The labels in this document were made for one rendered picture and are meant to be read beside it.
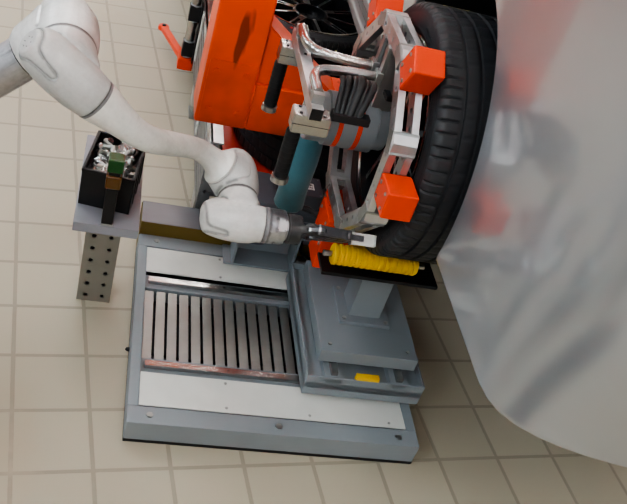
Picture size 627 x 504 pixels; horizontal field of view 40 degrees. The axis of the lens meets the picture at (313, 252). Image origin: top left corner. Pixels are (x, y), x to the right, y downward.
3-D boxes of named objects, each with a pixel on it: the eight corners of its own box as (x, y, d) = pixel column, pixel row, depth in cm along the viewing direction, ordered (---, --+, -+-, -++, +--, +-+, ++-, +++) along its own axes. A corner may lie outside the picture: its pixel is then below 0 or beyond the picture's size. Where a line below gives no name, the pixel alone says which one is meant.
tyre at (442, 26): (566, 123, 184) (496, -28, 230) (465, 103, 178) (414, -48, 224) (447, 317, 229) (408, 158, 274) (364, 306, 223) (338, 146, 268)
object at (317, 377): (415, 406, 257) (426, 385, 252) (299, 395, 248) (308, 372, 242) (385, 294, 296) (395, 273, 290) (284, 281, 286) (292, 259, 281)
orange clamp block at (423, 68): (429, 96, 197) (446, 79, 189) (397, 90, 195) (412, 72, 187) (429, 69, 199) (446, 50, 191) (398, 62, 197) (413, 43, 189)
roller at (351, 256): (422, 281, 239) (429, 265, 235) (321, 267, 231) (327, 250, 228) (418, 268, 243) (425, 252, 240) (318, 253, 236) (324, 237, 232)
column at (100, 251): (109, 302, 268) (127, 195, 243) (76, 298, 265) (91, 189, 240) (111, 281, 275) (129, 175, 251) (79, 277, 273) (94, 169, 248)
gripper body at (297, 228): (279, 244, 217) (314, 249, 219) (287, 241, 209) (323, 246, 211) (282, 215, 218) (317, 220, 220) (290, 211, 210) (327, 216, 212)
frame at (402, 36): (367, 274, 218) (444, 87, 186) (343, 271, 216) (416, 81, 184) (338, 156, 260) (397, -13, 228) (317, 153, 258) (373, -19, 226)
